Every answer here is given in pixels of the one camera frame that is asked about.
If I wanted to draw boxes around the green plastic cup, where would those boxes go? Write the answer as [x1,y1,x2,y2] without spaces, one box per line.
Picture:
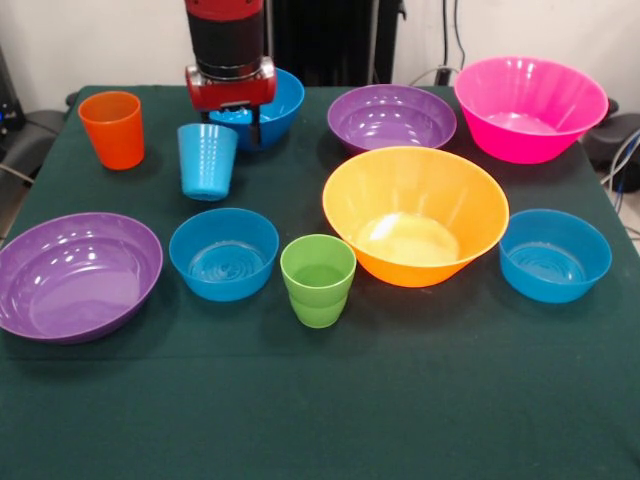
[279,233,358,330]

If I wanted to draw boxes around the deep blue plastic bowl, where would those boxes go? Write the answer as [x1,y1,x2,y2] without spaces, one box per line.
[208,67,306,153]

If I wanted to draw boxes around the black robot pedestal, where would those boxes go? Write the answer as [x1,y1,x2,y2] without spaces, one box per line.
[262,0,407,86]

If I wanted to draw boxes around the light blue plastic cup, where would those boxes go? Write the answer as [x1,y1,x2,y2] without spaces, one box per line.
[177,123,240,203]

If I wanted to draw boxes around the black rounded equipment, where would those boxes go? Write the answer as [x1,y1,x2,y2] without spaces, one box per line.
[582,98,640,172]

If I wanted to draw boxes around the orange plastic bowl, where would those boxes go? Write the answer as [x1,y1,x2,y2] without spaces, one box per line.
[321,145,511,289]

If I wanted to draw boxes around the pink plastic bowl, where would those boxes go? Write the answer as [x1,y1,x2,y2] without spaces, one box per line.
[453,56,610,166]

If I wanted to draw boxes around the black electronics box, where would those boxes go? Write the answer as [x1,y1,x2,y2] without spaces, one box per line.
[0,44,26,132]

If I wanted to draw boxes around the shallow blue plastic bowl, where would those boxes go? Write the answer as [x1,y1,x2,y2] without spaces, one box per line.
[168,207,280,303]
[498,208,613,305]

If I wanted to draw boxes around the orange plastic cup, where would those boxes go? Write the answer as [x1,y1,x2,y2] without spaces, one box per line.
[77,90,146,172]

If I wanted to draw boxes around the dark green tablecloth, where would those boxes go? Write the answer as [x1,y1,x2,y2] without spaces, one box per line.
[0,84,640,480]

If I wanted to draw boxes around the blue and white cables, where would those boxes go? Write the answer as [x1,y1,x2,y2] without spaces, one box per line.
[599,124,640,221]

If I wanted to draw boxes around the purple plastic bowl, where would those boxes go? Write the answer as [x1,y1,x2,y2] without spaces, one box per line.
[0,211,164,346]
[327,83,458,156]

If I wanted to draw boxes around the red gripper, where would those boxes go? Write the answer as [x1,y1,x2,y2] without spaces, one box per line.
[184,57,278,149]

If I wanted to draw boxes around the grey cable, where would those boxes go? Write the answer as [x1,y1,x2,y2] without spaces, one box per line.
[409,64,459,87]

